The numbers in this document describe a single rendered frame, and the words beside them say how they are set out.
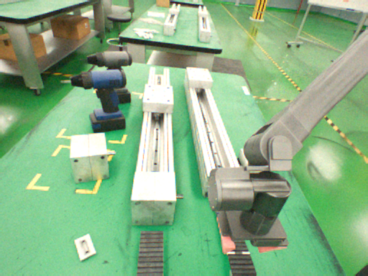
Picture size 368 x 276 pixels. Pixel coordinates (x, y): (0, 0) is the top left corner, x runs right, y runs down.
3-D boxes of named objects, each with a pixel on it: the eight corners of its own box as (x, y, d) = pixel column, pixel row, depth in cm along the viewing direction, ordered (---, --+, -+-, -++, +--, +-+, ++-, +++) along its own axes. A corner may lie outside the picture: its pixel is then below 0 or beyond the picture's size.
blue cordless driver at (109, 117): (129, 129, 90) (127, 74, 77) (72, 137, 82) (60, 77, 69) (123, 118, 95) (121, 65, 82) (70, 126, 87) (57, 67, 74)
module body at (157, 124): (171, 196, 65) (174, 175, 60) (135, 195, 64) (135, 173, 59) (167, 83, 130) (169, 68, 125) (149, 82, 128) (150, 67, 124)
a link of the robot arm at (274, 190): (301, 192, 35) (284, 166, 40) (258, 192, 34) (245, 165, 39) (284, 220, 39) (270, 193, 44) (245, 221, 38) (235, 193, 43)
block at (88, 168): (118, 177, 69) (116, 152, 63) (75, 183, 65) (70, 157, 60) (114, 155, 76) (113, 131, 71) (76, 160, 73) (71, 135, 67)
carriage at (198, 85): (210, 94, 110) (213, 80, 106) (187, 93, 109) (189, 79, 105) (205, 81, 123) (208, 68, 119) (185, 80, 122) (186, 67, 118)
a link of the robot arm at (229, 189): (292, 134, 36) (264, 141, 45) (219, 132, 34) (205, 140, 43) (297, 215, 34) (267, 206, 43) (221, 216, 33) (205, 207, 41)
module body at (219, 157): (236, 198, 68) (244, 177, 63) (203, 197, 66) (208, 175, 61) (200, 85, 132) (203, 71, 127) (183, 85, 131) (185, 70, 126)
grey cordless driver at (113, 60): (134, 103, 107) (133, 54, 94) (88, 108, 99) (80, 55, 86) (129, 95, 112) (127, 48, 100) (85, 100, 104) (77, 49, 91)
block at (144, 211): (182, 225, 58) (186, 200, 53) (131, 225, 57) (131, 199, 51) (180, 196, 66) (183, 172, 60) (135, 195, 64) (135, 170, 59)
